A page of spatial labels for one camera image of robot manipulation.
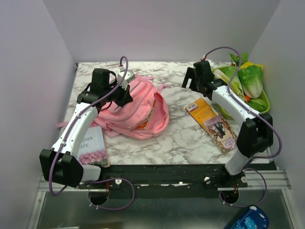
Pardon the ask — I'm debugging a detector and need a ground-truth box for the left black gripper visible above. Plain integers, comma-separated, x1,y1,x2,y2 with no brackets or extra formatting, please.
103,79,133,107

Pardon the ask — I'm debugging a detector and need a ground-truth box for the pink student backpack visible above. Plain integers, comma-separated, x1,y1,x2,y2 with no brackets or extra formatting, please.
59,74,169,140

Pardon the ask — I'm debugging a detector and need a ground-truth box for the orange Treehouse book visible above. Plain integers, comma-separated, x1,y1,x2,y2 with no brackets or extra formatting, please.
137,99,156,129

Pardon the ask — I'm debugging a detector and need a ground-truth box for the brown illustrated notebook packet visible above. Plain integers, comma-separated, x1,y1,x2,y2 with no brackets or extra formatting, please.
203,115,237,154

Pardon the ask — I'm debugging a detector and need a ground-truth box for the orange card packet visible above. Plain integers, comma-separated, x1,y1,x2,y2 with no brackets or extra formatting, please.
185,98,225,131

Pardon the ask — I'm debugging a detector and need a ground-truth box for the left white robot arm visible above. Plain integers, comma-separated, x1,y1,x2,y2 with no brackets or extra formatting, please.
39,68,132,188

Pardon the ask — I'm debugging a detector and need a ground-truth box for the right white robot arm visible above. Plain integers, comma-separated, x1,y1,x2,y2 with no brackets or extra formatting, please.
182,61,273,187

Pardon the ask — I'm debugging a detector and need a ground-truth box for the green lettuce head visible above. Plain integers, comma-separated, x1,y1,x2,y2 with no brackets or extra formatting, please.
238,64,263,98

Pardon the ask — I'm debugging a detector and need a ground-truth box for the Designer Fate flower book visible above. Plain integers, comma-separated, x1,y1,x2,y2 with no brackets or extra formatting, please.
77,126,110,167

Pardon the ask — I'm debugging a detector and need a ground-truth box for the green vegetable tray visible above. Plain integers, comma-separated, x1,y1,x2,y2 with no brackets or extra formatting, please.
211,68,271,120

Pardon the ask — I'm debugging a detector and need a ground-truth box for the blue dinosaur pencil case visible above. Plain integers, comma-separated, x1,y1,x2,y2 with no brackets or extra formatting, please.
224,205,270,229

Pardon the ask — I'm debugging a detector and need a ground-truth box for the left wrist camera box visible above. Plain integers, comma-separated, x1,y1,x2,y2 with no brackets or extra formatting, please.
117,70,135,90

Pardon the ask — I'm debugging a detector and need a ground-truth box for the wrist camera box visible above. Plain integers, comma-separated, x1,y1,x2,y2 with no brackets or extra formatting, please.
117,70,135,90
201,56,214,67

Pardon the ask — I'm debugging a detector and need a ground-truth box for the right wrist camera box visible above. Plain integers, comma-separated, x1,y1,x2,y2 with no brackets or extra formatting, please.
201,56,214,67

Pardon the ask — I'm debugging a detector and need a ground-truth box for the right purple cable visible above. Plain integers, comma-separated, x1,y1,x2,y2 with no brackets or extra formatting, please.
201,46,283,208

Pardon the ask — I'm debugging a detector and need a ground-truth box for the purple cable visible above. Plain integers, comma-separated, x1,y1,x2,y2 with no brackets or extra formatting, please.
201,46,283,208
49,56,135,211

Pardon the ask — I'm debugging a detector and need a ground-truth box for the black mounting rail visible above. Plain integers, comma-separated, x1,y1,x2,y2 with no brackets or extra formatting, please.
78,163,248,200

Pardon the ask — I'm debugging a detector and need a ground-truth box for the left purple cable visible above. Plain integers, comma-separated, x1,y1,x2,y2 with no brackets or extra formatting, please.
49,56,135,211

